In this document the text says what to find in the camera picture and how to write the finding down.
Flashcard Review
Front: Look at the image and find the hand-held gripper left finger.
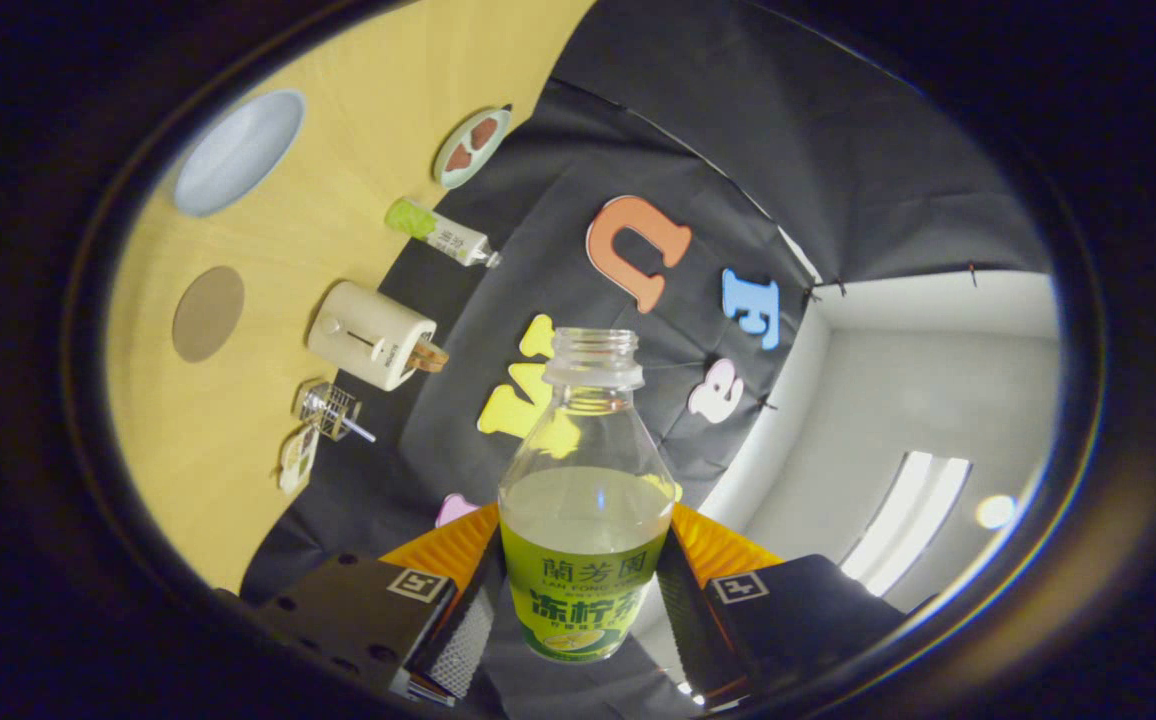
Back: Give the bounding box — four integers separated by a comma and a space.
238, 500, 507, 706

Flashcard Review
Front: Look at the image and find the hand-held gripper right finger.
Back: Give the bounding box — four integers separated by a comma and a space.
653, 500, 909, 711

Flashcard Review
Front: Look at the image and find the green label juice bottle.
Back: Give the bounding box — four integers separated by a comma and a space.
497, 327, 680, 664

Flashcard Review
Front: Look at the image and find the brown round coaster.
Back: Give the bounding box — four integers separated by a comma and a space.
171, 265, 246, 364

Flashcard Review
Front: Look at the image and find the white cup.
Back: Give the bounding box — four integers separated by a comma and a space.
172, 89, 307, 219

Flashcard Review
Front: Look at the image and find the slim bottle with green liquid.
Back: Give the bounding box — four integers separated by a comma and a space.
384, 196, 503, 269

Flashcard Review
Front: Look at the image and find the purple pen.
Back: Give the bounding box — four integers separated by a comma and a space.
333, 405, 377, 444

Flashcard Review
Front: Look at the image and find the ceiling light panel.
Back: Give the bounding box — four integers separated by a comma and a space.
841, 450, 972, 598

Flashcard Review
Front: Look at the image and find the white divided food tray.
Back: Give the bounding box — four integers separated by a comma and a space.
278, 425, 320, 496

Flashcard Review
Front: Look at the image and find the white toaster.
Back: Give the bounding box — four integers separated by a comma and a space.
306, 280, 439, 392

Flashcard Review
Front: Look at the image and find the pale green plate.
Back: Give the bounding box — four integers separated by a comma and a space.
432, 106, 513, 191

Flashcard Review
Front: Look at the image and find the wooden table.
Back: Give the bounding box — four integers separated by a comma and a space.
106, 0, 599, 593

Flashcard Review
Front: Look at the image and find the wire mesh pen holder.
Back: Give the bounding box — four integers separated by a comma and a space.
296, 380, 364, 442

